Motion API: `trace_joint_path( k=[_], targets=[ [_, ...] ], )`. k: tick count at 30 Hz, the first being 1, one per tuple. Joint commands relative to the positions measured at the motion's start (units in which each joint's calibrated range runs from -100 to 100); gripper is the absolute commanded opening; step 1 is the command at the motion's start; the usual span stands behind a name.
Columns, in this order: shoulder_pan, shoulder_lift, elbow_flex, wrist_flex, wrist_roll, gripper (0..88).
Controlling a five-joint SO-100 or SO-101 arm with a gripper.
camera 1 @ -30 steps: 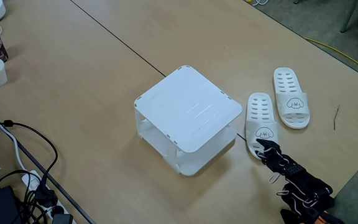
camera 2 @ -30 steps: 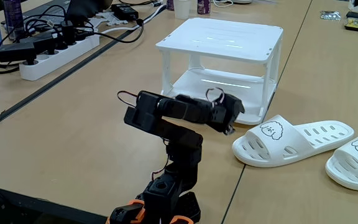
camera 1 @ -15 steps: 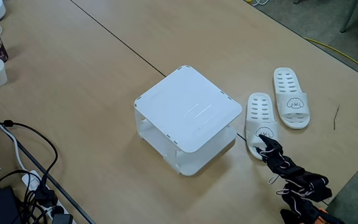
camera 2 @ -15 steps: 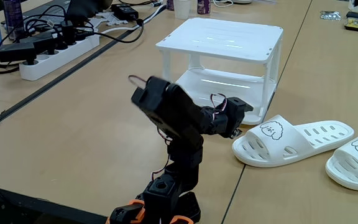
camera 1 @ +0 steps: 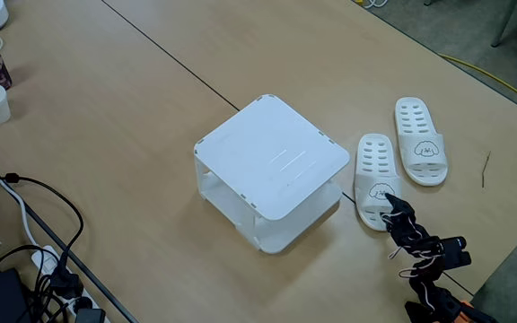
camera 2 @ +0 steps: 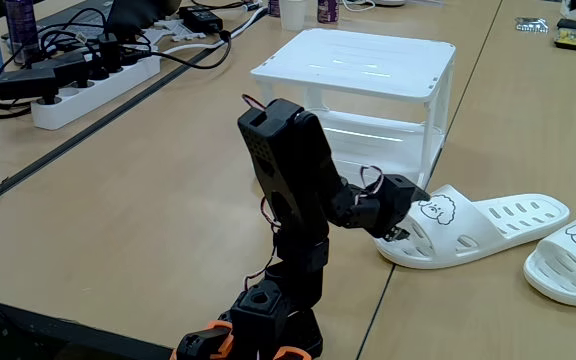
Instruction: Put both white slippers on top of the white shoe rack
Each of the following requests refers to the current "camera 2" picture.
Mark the white slipper with dog print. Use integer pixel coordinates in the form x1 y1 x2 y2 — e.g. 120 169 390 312
522 210 576 308
375 183 572 271

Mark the white plastic shoe rack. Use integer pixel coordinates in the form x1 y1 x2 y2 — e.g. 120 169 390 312
250 27 457 201

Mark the white paper cup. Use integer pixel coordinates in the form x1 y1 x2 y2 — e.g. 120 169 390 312
278 0 309 32

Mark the black power adapter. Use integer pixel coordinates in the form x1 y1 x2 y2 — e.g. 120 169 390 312
177 5 224 34

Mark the white printed plastic part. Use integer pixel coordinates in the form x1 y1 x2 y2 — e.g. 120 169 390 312
137 27 169 47
160 18 208 43

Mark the white power strip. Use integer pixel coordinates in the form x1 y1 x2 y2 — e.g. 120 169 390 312
30 53 162 132

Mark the black power plug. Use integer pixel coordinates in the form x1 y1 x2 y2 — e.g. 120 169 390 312
96 32 122 75

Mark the black plug adapter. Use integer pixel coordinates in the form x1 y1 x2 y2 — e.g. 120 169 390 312
31 51 91 90
0 68 60 106

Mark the dark grey laptop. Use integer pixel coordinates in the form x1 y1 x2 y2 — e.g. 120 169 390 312
37 0 117 29

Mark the thin white cable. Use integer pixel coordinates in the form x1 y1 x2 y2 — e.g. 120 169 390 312
341 0 377 12

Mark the thick white cable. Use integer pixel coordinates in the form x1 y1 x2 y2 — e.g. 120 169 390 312
160 5 269 56

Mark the black cable with ferrite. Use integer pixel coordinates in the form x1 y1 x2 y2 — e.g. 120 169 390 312
132 29 233 71

